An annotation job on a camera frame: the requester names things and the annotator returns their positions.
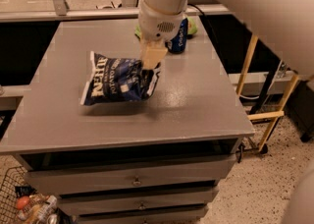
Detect yellow wooden frame cart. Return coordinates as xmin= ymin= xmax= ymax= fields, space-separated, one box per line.
xmin=235 ymin=34 xmax=299 ymax=154

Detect top grey drawer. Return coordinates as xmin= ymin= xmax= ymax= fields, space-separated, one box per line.
xmin=25 ymin=154 xmax=236 ymax=196

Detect blue potato chip bag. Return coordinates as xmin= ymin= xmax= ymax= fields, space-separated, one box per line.
xmin=80 ymin=51 xmax=161 ymax=106

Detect black wire basket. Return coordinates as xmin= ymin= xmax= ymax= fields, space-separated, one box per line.
xmin=0 ymin=166 xmax=61 ymax=224

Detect orange fruit in basket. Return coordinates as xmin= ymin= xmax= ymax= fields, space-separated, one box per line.
xmin=16 ymin=196 xmax=30 ymax=210

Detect black cable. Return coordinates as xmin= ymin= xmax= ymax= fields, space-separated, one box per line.
xmin=187 ymin=3 xmax=227 ymax=69

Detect middle grey drawer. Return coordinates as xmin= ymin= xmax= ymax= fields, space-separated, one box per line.
xmin=58 ymin=187 xmax=218 ymax=215

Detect grey drawer cabinet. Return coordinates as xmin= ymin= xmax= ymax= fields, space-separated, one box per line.
xmin=0 ymin=16 xmax=256 ymax=224

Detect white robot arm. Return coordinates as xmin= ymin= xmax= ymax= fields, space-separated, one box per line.
xmin=138 ymin=0 xmax=314 ymax=83

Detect snack packets in basket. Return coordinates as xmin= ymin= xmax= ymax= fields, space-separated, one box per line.
xmin=16 ymin=195 xmax=57 ymax=224

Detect bottom grey drawer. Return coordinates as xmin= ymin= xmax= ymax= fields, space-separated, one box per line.
xmin=78 ymin=204 xmax=208 ymax=224

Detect green snack bag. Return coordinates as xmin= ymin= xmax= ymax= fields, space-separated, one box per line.
xmin=134 ymin=17 xmax=197 ymax=39

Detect blue soda can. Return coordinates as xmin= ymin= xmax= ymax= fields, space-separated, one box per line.
xmin=166 ymin=18 xmax=188 ymax=54

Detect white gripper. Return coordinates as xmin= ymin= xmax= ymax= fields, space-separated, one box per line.
xmin=138 ymin=1 xmax=183 ymax=70

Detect grey drawer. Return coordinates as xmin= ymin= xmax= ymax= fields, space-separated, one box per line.
xmin=25 ymin=154 xmax=236 ymax=196
xmin=58 ymin=187 xmax=218 ymax=215
xmin=78 ymin=204 xmax=208 ymax=224

